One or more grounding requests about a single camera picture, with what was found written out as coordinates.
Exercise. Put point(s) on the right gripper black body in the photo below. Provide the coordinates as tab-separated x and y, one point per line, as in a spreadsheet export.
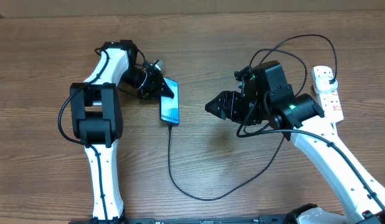
257	113

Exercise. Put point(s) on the Samsung Galaxy smartphone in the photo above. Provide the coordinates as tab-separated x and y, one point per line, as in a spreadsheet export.
169	107

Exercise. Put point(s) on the white charger adapter plug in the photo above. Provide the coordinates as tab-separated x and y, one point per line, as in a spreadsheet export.
324	84

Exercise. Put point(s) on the white power strip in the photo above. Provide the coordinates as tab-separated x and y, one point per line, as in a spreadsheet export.
329	101

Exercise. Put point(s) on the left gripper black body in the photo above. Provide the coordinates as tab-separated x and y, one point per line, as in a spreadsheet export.
151	84

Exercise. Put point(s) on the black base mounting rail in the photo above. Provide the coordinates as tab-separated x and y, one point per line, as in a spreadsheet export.
261	219

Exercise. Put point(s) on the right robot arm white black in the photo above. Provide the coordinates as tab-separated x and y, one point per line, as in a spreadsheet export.
267	96

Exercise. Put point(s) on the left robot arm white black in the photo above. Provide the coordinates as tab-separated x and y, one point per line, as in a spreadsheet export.
97	120

